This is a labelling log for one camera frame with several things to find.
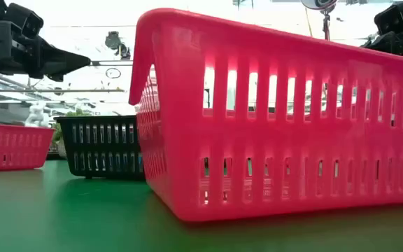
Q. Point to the white figure sculpture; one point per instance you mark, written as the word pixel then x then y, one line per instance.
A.
pixel 37 117

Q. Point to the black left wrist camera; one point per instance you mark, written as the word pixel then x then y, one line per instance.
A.
pixel 24 21

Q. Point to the grey ceiling pipe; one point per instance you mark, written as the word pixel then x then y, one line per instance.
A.
pixel 82 90

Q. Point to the white patterned plant pot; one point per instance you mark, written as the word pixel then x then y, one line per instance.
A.
pixel 61 148

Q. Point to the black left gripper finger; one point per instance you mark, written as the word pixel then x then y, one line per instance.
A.
pixel 61 61
pixel 52 77

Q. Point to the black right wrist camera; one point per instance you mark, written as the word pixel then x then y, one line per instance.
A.
pixel 394 19

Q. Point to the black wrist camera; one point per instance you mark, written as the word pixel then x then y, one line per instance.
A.
pixel 24 21
pixel 394 19

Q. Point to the black plastic slotted basket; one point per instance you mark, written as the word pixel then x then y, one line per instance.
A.
pixel 100 147

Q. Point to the red plastic slotted basket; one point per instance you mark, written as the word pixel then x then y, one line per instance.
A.
pixel 16 151
pixel 275 140

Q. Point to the red camera stand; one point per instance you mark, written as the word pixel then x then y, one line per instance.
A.
pixel 326 24

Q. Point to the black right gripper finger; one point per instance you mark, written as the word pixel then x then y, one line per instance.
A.
pixel 380 43

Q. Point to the green artificial plant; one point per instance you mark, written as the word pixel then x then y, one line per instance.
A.
pixel 79 113

